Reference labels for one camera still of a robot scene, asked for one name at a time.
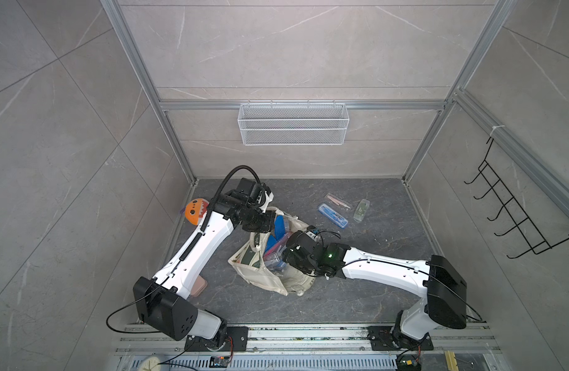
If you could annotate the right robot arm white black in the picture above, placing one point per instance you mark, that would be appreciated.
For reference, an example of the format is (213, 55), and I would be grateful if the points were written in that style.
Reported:
(441, 290)

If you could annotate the blue clear pencil case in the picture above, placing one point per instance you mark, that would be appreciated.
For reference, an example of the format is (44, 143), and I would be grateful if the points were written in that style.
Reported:
(333, 216)

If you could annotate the black wire hook rack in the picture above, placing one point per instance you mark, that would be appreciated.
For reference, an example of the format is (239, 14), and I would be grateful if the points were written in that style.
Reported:
(519, 219)

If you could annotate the clear case pink compass set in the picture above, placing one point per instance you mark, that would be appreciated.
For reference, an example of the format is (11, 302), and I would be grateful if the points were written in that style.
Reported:
(337, 201)

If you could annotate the white round clock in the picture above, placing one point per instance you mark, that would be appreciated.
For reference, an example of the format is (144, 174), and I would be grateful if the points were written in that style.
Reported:
(152, 363)

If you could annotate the white wire mesh basket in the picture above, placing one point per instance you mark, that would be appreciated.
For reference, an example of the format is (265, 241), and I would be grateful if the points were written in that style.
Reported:
(293, 124)

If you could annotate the orange plush fish toy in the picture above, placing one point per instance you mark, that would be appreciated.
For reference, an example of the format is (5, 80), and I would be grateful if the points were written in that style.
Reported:
(194, 211)

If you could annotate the cream canvas tote bag leaves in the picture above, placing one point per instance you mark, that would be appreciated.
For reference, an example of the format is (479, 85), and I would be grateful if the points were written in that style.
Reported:
(260, 260)

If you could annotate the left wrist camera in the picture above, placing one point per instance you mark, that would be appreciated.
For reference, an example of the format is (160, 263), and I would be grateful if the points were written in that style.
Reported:
(253, 194)

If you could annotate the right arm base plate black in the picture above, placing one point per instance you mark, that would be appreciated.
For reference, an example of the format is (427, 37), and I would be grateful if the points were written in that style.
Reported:
(386, 338)

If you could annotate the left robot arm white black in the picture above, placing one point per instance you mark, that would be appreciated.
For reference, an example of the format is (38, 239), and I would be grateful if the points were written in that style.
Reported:
(161, 302)

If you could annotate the clear green stationery case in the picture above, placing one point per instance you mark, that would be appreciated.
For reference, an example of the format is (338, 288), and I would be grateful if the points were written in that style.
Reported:
(361, 210)

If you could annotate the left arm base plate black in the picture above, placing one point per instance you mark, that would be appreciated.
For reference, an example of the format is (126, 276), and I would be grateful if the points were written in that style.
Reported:
(230, 338)

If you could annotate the blue item inside bag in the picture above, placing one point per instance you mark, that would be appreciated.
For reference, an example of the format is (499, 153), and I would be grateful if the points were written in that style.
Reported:
(280, 229)

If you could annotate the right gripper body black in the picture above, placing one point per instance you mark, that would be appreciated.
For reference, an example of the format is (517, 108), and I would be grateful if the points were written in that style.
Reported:
(293, 260)

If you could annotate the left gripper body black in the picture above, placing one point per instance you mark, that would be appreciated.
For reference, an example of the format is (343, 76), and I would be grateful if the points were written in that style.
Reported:
(259, 222)

